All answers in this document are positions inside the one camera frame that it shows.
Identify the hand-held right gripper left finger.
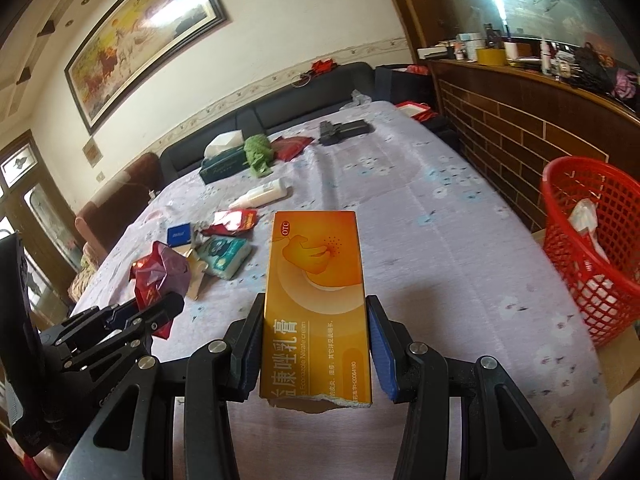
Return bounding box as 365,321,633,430
62,292,267,480

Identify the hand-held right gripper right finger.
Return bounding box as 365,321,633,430
366,294,576,480

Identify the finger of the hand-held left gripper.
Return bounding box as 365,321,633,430
37,291,186,350
52,326,156,376

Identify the shiny red bag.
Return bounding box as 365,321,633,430
129,241,193,341

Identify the orange medicine box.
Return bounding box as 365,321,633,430
260,210,374,414

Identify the red plastic basket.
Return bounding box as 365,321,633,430
541,156,640,348

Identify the beige cardboard piece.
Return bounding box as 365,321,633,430
184,255,208,302

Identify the blue white carton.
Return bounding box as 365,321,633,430
166,223,193,248

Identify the green white tissue pack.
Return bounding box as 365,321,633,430
196,236,252,280

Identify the red foil packet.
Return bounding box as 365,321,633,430
202,209,260,237

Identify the brown armchair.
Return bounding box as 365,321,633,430
75,152,163,261

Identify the wooden glass door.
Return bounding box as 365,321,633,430
0,130,81,311

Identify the white spray bottle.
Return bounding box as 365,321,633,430
227,177,293,210

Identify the dark green tissue box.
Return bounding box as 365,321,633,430
199,131,248,185

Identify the green cloth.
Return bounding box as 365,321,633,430
243,135,276,179

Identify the red pouch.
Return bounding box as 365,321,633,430
270,136,313,162

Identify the black toy pistol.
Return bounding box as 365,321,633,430
319,119,375,147

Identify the black leather sofa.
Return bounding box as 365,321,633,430
159,61,376,181

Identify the wooden brick-pattern counter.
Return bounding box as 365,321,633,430
415,57,640,246

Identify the framed painting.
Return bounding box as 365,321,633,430
64,0,231,136

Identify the dark shopping bag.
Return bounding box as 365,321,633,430
375,64,431,106

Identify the black handbag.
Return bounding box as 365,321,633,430
570,42,621,96

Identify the pink cloth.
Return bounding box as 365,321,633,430
612,70,640,103

